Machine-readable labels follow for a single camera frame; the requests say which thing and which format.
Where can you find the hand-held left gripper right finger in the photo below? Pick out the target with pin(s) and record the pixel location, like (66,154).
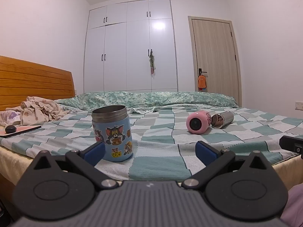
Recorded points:
(205,152)

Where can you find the green checked blanket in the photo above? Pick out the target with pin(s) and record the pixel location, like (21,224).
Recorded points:
(161,144)

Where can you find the light wooden door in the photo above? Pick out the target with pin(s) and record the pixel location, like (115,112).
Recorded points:
(215,56)

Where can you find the white wardrobe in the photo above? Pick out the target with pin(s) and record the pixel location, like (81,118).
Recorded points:
(132,52)

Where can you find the wall socket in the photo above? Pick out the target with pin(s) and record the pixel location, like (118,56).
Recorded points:
(299,106)

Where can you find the green floral quilt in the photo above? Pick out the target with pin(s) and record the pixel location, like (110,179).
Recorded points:
(151,99)

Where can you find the orange hanging tag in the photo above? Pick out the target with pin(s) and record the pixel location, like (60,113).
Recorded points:
(201,82)

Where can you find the crumpled beige spotted clothes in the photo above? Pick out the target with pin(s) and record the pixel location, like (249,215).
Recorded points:
(40,110)

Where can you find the pink cup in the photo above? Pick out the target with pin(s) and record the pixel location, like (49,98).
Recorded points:
(197,123)

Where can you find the purple print pillow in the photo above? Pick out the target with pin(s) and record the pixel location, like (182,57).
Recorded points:
(9,117)

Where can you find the silver steel cup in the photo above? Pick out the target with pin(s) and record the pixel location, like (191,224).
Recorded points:
(223,119)

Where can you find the blue cartoon sticker cup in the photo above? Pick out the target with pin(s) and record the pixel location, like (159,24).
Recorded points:
(113,134)

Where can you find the light purple clothing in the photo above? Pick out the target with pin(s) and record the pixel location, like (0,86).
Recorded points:
(294,205)

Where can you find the pink flat notebook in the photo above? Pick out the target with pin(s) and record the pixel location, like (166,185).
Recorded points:
(22,130)

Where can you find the beige mattress sheet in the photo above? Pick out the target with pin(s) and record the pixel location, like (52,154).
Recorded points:
(11,163)

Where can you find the small black round object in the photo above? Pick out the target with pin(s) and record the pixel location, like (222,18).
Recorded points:
(10,129)

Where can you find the green hanging ornament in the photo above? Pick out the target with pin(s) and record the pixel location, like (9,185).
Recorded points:
(151,61)

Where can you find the wooden bed headboard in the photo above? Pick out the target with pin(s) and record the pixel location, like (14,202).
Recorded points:
(33,82)

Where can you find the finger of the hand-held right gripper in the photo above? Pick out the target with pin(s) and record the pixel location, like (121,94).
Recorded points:
(290,144)

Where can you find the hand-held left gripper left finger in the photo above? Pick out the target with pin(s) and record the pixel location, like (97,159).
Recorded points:
(95,153)

